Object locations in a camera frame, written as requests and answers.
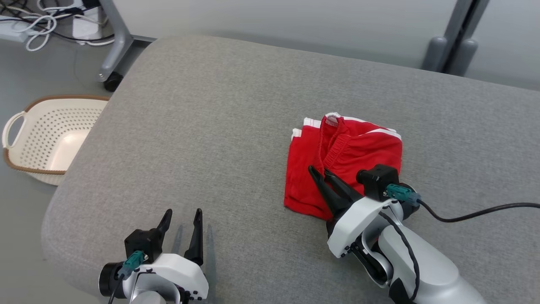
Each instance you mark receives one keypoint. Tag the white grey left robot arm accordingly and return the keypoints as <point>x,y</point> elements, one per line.
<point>114,280</point>

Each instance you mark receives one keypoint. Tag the white power adapter box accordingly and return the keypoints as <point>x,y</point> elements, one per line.
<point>86,25</point>

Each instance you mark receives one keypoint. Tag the cream perforated laundry basket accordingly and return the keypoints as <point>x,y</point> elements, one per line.
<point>46,135</point>

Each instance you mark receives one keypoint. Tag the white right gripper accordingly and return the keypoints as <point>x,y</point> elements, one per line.
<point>358,228</point>

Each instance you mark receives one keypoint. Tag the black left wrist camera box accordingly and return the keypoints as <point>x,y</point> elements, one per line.
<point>143,245</point>

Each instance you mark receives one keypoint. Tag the grey desk leg with caster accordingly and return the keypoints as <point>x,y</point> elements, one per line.
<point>118,42</point>

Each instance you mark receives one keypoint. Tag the grey rounded post foot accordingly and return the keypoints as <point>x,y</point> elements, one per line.
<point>434,55</point>
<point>463,59</point>

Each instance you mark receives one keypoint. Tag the white power strip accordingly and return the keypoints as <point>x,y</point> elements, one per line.
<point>12,31</point>

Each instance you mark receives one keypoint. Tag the red basketball shorts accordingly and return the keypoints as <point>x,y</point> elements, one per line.
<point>354,147</point>

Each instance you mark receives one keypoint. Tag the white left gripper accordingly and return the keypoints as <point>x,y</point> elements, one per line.
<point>177,274</point>

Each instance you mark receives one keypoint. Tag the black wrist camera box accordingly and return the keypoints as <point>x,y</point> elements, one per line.
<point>143,245</point>
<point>377,181</point>

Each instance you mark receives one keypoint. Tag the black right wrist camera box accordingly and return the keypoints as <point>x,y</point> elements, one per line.
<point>377,181</point>

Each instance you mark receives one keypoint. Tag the grey metal partition post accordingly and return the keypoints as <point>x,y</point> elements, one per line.
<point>464,21</point>

